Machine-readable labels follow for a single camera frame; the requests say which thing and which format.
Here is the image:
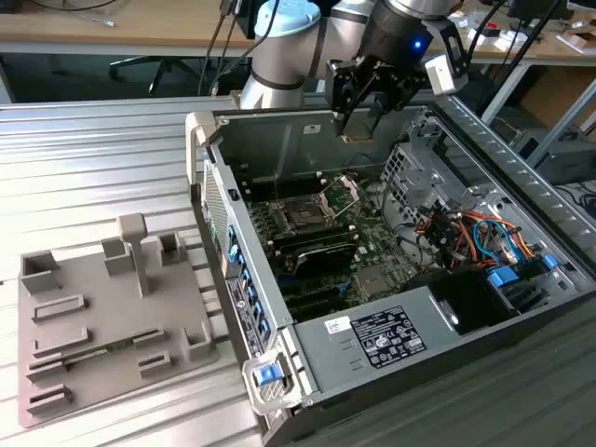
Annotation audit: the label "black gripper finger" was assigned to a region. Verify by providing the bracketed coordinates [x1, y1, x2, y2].
[325, 59, 373, 138]
[370, 72, 423, 135]

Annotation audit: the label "silver CPU plate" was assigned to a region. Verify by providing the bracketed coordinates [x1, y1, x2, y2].
[342, 114, 375, 143]

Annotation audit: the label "metal socket cover frame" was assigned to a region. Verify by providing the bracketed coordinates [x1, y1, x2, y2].
[315, 174, 363, 220]

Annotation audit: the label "small white box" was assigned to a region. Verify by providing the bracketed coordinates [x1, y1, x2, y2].
[467, 27, 494, 47]

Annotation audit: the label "metal drive cage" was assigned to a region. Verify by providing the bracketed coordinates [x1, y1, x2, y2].
[379, 104, 474, 224]

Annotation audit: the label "black slanted pole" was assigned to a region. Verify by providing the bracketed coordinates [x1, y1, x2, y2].
[477, 0, 562, 115]

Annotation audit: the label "black RAM slots bank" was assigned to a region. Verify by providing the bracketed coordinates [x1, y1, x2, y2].
[267, 222, 359, 255]
[239, 157, 330, 204]

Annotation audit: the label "black monitor base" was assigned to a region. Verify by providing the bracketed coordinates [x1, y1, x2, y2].
[507, 0, 574, 20]

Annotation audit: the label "green motherboard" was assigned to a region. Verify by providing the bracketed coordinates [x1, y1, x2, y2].
[244, 174, 423, 323]

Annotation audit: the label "open grey PC case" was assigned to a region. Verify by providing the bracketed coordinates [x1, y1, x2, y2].
[184, 95, 596, 447]

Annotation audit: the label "brown cardboard box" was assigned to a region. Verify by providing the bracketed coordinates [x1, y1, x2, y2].
[519, 64, 596, 129]

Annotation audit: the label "black graphics card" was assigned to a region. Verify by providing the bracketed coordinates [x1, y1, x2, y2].
[291, 242, 359, 279]

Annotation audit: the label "small open cardboard box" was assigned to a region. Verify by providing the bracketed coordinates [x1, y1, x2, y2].
[564, 32, 591, 53]

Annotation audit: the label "black office chair base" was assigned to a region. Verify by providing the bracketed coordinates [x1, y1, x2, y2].
[109, 55, 201, 97]

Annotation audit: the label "grey computer on floor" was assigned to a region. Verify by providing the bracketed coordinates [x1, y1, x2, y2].
[511, 128, 596, 185]

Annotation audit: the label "silver chipset heatsink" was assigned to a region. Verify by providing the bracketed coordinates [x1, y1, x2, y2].
[351, 268, 395, 300]

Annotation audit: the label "long wooden desk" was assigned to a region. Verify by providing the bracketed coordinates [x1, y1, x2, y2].
[0, 0, 596, 66]

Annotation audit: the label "black expansion slots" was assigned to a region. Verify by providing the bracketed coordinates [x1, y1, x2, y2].
[278, 278, 353, 322]

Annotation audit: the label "blue disk carrier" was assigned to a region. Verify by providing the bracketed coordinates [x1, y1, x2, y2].
[486, 264, 519, 291]

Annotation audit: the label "black plastic shroud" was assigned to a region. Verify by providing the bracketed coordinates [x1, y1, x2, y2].
[408, 267, 519, 337]

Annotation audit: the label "white handwritten sticker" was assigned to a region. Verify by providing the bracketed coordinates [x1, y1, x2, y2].
[323, 315, 352, 334]

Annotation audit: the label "black power supply label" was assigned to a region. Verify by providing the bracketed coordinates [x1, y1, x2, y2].
[349, 305, 427, 370]

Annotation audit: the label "grey power supply unit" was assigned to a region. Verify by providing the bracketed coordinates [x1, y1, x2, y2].
[293, 284, 465, 393]

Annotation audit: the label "blue case latch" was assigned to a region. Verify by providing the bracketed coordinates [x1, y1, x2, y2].
[254, 365, 281, 386]

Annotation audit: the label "grey parts rack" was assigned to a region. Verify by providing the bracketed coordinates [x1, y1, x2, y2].
[17, 212, 221, 429]

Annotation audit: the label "green RAM stick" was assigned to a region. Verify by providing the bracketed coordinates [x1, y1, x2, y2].
[62, 338, 137, 363]

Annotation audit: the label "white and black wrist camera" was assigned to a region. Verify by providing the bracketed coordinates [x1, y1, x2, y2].
[424, 20, 471, 98]

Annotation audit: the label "coloured power wire bundle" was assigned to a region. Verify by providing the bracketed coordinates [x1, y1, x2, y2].
[415, 204, 544, 272]

